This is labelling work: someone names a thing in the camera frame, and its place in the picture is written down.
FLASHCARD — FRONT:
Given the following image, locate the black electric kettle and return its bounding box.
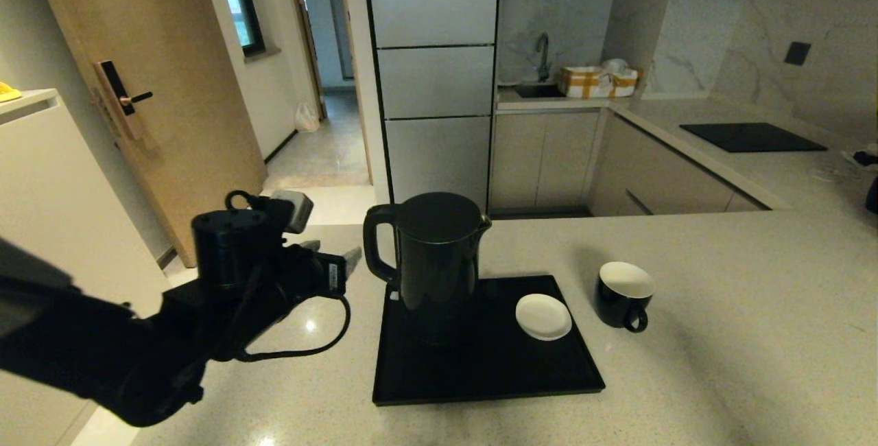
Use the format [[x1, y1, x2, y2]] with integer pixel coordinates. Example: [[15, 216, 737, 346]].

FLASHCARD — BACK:
[[363, 192, 493, 344]]

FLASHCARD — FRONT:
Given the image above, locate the white saucer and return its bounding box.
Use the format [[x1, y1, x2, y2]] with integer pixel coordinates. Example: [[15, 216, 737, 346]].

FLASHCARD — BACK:
[[515, 293, 573, 342]]

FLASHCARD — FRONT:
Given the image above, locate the black cup white inside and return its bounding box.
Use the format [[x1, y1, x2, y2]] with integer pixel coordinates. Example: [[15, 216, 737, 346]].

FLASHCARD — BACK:
[[595, 261, 656, 333]]

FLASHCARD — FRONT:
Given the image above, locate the white plastic bag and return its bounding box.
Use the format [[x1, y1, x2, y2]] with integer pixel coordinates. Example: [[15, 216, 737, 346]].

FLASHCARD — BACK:
[[295, 102, 322, 134]]

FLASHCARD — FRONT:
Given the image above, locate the black rectangular serving tray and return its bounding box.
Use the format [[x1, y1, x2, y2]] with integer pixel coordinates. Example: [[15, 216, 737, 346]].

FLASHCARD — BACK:
[[372, 274, 606, 407]]

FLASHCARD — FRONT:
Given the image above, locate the grey refrigerator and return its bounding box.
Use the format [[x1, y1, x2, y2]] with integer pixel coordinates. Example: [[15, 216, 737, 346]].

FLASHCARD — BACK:
[[361, 0, 503, 219]]

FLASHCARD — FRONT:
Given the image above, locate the light wooden door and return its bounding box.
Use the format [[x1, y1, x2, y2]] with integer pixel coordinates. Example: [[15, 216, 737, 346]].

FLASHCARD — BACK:
[[29, 0, 269, 268]]

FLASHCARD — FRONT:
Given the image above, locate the beige cabinet under sink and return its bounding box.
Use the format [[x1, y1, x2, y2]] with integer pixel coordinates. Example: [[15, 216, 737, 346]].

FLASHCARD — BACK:
[[488, 110, 608, 217]]

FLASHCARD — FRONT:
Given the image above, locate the white storage cabinet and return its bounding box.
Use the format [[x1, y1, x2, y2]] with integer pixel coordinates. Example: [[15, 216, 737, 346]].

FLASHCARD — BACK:
[[0, 88, 174, 446]]

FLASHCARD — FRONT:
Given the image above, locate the dark kitchen sink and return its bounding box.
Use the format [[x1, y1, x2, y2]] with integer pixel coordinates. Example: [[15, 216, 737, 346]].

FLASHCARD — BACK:
[[514, 82, 565, 99]]

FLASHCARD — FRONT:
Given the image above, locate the dark framed window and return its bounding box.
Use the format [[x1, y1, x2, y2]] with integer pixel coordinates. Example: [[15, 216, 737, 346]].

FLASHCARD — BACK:
[[214, 0, 267, 58]]

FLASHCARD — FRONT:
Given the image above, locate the metal kitchen faucet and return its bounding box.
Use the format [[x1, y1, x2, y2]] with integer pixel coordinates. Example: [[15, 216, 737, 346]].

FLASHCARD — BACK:
[[535, 33, 552, 83]]

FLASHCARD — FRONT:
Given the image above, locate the cardboard box with yellow tape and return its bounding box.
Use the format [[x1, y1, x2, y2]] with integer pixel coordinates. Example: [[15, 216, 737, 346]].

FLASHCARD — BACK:
[[558, 65, 640, 99]]

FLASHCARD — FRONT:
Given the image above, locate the beige cabinet under cooktop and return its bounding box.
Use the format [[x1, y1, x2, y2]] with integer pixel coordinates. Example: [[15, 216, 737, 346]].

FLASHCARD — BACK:
[[589, 112, 767, 217]]

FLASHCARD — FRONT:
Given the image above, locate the black induction cooktop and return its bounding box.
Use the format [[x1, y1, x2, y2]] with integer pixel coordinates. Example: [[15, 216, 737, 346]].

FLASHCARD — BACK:
[[680, 121, 829, 153]]

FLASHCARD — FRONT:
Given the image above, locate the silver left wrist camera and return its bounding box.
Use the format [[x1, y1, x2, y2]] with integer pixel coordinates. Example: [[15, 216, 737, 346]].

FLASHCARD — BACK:
[[271, 189, 315, 234]]

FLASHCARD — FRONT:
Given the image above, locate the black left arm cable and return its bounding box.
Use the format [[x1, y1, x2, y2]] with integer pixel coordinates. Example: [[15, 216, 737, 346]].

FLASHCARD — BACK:
[[225, 189, 352, 363]]

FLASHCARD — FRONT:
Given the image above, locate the wooden door frame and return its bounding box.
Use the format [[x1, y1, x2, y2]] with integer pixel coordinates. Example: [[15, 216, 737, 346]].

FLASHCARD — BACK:
[[287, 0, 329, 121]]

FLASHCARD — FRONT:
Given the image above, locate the black bronze door lock handle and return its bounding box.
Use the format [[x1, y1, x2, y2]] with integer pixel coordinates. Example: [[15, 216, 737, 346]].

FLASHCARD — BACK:
[[94, 59, 155, 141]]

